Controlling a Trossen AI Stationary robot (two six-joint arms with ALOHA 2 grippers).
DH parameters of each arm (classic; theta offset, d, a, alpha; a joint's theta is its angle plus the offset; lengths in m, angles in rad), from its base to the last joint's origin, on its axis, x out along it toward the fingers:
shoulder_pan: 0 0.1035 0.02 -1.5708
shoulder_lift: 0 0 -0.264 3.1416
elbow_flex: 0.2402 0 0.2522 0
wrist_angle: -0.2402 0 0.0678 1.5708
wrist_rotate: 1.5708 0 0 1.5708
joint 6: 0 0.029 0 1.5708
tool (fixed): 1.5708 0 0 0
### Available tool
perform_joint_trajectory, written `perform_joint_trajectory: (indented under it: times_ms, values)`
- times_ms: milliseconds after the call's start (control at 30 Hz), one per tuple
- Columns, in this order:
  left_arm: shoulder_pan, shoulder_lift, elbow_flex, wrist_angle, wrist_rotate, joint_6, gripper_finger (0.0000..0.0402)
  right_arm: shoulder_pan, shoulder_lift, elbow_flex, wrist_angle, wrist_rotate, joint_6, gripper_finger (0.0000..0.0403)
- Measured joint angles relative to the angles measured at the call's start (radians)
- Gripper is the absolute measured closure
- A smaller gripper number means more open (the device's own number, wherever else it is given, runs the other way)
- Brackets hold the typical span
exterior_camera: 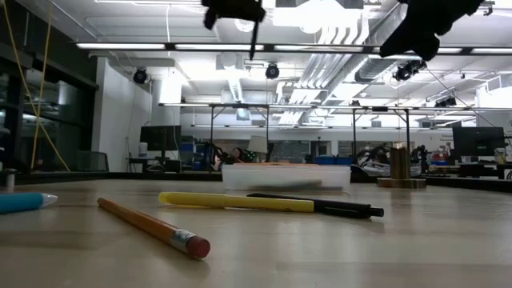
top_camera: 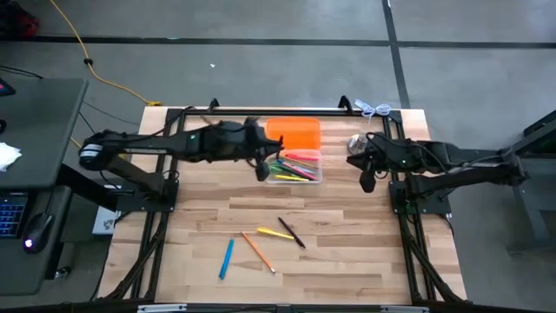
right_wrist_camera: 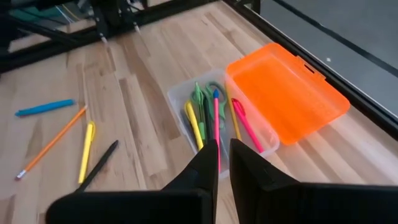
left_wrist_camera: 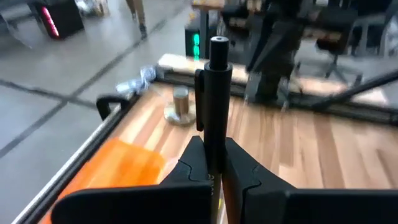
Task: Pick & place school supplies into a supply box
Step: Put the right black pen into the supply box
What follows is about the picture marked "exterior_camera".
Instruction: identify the black metal workstation frame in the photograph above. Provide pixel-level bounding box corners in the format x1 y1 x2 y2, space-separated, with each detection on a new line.
347 105 413 165
158 102 273 169

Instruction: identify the silver ventilation duct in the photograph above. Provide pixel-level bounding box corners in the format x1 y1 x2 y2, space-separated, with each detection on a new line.
354 3 409 84

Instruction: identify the dark mesh panel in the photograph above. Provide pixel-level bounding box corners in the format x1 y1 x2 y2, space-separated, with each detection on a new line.
75 150 110 173

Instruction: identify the clear pencil box orange lid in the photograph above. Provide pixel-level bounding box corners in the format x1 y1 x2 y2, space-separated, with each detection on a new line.
221 161 352 191

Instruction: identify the black aluminium table frame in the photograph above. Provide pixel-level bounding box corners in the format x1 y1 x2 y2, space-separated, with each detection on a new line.
0 166 512 192

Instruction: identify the yellow highlighter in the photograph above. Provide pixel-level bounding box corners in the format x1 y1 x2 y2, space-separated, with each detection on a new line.
158 191 316 214

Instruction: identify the white ring ceiling fixture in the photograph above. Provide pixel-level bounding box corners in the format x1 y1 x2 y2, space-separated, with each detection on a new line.
234 18 258 34

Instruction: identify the blue storage bin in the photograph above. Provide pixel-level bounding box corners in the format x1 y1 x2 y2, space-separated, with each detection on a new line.
314 155 349 166

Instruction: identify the orange pencil with eraser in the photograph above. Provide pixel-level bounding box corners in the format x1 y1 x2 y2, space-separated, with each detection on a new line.
97 197 212 260

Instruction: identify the black computer monitor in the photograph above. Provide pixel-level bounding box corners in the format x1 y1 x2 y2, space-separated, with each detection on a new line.
139 125 182 152
452 126 506 158

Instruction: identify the blue pen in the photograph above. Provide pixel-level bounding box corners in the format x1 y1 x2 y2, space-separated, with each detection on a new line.
0 192 59 215

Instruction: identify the white lampshade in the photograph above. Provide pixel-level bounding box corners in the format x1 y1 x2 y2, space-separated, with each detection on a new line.
247 134 268 154

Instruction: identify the black pen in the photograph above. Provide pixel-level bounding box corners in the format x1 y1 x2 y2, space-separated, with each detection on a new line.
246 192 385 220

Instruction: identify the small silver metal cylinder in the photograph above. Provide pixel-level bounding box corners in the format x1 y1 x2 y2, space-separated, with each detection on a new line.
3 168 17 193

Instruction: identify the black ceiling-mounted device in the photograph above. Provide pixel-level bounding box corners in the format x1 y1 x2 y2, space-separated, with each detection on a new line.
392 58 427 82

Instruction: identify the black bar with light strips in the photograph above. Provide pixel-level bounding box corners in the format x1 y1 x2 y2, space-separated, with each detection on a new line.
75 41 512 56

